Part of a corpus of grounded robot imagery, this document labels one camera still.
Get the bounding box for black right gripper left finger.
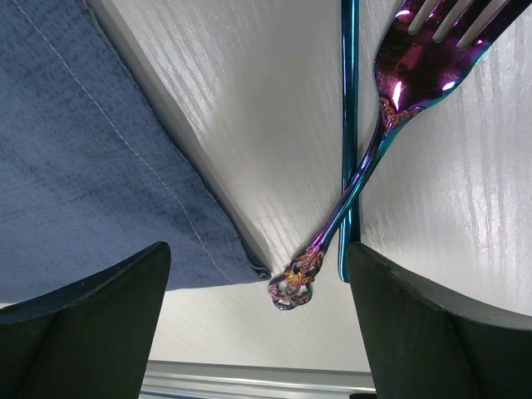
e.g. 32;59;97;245
1;242;171;398

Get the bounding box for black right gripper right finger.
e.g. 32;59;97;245
347;243;531;398

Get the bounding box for blue metal spoon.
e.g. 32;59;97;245
338;0;361;283

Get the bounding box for blue cloth placemat gold print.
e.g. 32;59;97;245
1;1;270;303

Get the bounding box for iridescent purple fork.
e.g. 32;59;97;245
268;0;531;311

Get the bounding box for aluminium front rail base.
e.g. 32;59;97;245
140;361;376;398

